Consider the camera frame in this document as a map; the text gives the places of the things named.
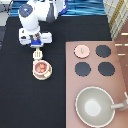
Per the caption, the black burner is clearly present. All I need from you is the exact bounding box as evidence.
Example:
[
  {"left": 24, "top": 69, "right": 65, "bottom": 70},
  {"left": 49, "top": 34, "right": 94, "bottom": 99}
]
[
  {"left": 75, "top": 62, "right": 91, "bottom": 77},
  {"left": 96, "top": 45, "right": 111, "bottom": 58},
  {"left": 98, "top": 62, "right": 115, "bottom": 76}
]

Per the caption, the pink pot lid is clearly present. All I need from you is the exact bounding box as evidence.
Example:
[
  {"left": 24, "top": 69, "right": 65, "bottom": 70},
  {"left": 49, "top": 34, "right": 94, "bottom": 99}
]
[{"left": 74, "top": 45, "right": 90, "bottom": 59}]

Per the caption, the black burner bottom left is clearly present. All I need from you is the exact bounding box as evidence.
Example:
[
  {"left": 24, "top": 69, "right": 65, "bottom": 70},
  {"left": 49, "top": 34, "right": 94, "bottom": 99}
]
[{"left": 75, "top": 62, "right": 91, "bottom": 77}]

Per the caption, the black burner bottom right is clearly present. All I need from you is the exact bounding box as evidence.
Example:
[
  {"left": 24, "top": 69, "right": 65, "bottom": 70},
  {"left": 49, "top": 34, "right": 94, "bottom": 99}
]
[{"left": 98, "top": 62, "right": 115, "bottom": 76}]

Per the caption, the cream slotted spatula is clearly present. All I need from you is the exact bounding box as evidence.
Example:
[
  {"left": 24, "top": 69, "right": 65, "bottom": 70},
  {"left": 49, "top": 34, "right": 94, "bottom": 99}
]
[{"left": 33, "top": 48, "right": 43, "bottom": 60}]

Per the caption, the pink strawberry toy upper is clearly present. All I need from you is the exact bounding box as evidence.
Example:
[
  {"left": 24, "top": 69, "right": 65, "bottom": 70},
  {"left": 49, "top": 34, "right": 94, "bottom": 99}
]
[{"left": 37, "top": 63, "right": 45, "bottom": 69}]

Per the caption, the pink strawberry toy lower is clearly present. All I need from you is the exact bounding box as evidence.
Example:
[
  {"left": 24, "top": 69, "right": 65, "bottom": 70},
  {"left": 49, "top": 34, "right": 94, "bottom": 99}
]
[{"left": 38, "top": 67, "right": 47, "bottom": 73}]

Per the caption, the black table mat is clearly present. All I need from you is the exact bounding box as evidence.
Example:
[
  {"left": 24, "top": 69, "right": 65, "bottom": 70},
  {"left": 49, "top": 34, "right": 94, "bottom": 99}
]
[{"left": 0, "top": 16, "right": 110, "bottom": 128}]

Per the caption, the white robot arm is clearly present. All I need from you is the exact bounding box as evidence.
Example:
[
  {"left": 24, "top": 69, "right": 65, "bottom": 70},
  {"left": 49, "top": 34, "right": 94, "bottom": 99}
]
[{"left": 18, "top": 0, "right": 66, "bottom": 48}]

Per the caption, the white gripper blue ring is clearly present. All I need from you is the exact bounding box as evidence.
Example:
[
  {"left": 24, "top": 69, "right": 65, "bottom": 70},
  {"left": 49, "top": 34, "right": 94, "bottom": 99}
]
[{"left": 19, "top": 28, "right": 52, "bottom": 48}]

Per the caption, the cream round plate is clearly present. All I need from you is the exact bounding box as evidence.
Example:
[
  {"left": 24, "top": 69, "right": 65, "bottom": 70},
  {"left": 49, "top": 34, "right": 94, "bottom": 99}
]
[{"left": 31, "top": 59, "right": 54, "bottom": 81}]

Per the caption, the pink toy stove board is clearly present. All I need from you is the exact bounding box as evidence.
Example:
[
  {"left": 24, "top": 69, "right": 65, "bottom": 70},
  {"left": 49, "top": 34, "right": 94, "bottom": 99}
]
[{"left": 66, "top": 41, "right": 128, "bottom": 128}]

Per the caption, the pink pot with handles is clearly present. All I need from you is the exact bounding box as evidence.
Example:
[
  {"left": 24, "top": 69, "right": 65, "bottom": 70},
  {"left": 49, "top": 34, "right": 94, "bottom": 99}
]
[{"left": 32, "top": 58, "right": 53, "bottom": 81}]

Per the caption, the pink strawberry toy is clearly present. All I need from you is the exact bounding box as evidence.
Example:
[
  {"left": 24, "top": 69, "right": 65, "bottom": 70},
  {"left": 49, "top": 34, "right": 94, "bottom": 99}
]
[
  {"left": 37, "top": 63, "right": 45, "bottom": 69},
  {"left": 38, "top": 67, "right": 47, "bottom": 73}
]

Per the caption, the black burner top right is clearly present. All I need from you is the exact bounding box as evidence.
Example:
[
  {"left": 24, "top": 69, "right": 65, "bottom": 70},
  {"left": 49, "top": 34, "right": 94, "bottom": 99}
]
[{"left": 96, "top": 45, "right": 111, "bottom": 58}]

